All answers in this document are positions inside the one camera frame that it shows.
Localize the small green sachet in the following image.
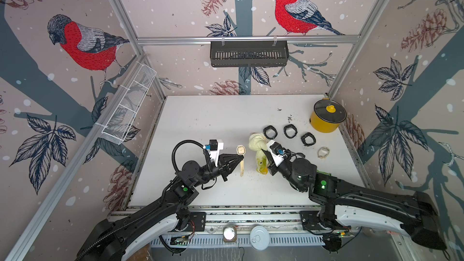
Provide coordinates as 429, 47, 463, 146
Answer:
317, 170, 332, 176

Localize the white mesh wall shelf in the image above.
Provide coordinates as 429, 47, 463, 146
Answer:
100, 64, 157, 145

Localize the yellow pot with glass lid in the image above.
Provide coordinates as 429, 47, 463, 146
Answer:
309, 99, 348, 133

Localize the yellow green frog towel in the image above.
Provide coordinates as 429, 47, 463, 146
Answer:
248, 133, 268, 175

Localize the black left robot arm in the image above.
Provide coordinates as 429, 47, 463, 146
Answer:
76, 140, 244, 261

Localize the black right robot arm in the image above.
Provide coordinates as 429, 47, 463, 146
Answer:
265, 148, 447, 250

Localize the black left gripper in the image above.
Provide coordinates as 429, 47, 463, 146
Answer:
191, 155, 242, 190

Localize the glass spice jar silver lid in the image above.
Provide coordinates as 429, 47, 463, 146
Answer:
222, 225, 238, 243

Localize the black hanging wire basket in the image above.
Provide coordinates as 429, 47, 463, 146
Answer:
210, 41, 290, 68

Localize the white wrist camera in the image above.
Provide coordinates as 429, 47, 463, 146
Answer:
267, 140, 285, 167
205, 140, 224, 167

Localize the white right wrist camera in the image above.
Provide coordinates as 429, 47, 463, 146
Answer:
267, 140, 285, 167

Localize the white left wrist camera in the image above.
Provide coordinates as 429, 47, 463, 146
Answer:
205, 140, 224, 167

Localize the cream strap analog watch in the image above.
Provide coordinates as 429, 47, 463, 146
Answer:
317, 147, 330, 159

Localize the black digital watch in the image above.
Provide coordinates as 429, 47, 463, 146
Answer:
283, 124, 298, 139
263, 125, 278, 140
300, 132, 317, 147

